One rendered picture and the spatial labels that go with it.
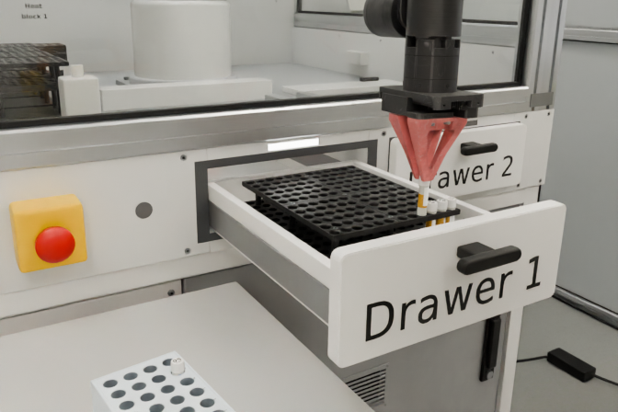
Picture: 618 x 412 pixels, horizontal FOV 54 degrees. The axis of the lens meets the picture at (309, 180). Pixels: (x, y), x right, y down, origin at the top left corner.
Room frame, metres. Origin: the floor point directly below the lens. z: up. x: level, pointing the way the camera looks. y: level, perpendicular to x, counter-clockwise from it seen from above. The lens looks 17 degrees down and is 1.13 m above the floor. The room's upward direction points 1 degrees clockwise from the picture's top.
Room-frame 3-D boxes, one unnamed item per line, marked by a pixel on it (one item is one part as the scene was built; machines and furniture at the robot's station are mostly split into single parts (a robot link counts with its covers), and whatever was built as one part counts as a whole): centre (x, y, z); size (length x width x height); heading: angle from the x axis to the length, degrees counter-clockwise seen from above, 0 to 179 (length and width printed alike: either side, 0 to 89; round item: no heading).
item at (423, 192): (0.65, -0.13, 0.92); 0.01 x 0.01 x 0.05
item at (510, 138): (0.99, -0.25, 0.87); 0.29 x 0.02 x 0.11; 121
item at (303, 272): (0.73, -0.04, 0.86); 0.40 x 0.26 x 0.06; 31
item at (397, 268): (0.55, -0.15, 0.87); 0.29 x 0.02 x 0.11; 121
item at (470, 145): (0.97, -0.27, 0.91); 0.07 x 0.04 x 0.01; 121
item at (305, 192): (0.72, -0.04, 0.87); 0.22 x 0.18 x 0.06; 31
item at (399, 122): (0.65, -0.13, 0.99); 0.07 x 0.07 x 0.09; 28
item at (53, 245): (0.61, 0.27, 0.88); 0.04 x 0.03 x 0.04; 121
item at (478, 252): (0.53, -0.16, 0.91); 0.07 x 0.04 x 0.01; 121
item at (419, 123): (0.66, -0.12, 0.99); 0.07 x 0.07 x 0.09; 28
